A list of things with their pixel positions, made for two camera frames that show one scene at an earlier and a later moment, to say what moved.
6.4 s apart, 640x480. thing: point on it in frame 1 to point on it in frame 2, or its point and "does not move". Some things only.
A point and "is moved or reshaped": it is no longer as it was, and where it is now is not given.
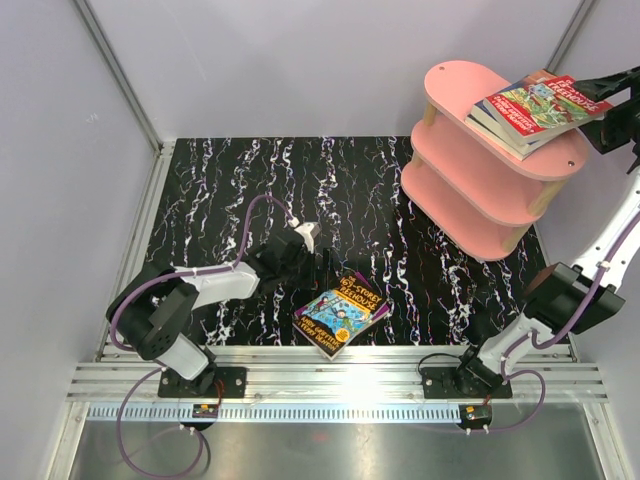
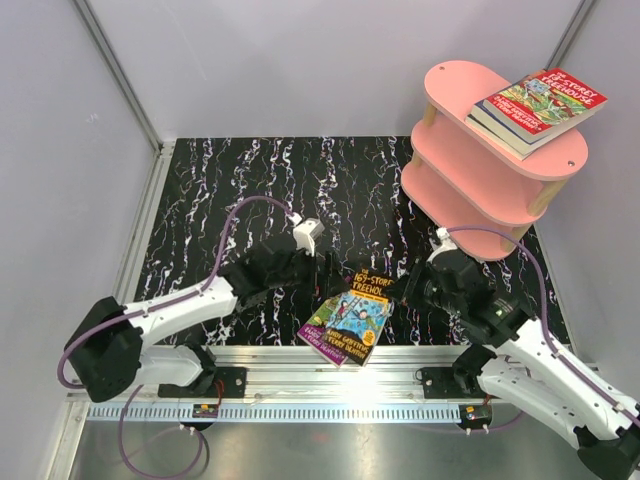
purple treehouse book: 380,312 to 313,333
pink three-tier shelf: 473,192 does not move
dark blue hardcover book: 497,140 to 507,135
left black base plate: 231,380 does not move
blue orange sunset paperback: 489,118 is moved or reshaped
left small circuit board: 205,410 does not move
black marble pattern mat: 439,289 does not move
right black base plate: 440,383 does not move
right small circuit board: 473,416 does not move
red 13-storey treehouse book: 542,107 does not move
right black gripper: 606,134 to 420,268
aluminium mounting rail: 306,373 does not move
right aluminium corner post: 569,36 does not move
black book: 334,319 to 358,316
